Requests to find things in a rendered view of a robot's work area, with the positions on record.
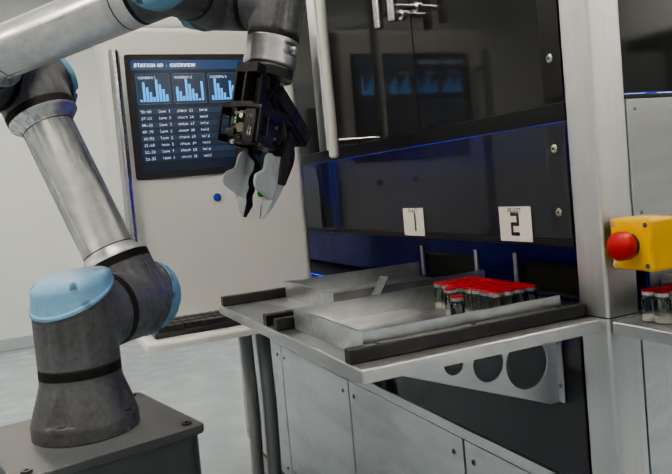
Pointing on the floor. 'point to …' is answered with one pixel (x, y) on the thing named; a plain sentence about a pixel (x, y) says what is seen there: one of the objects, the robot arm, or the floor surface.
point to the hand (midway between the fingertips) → (257, 209)
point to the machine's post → (616, 153)
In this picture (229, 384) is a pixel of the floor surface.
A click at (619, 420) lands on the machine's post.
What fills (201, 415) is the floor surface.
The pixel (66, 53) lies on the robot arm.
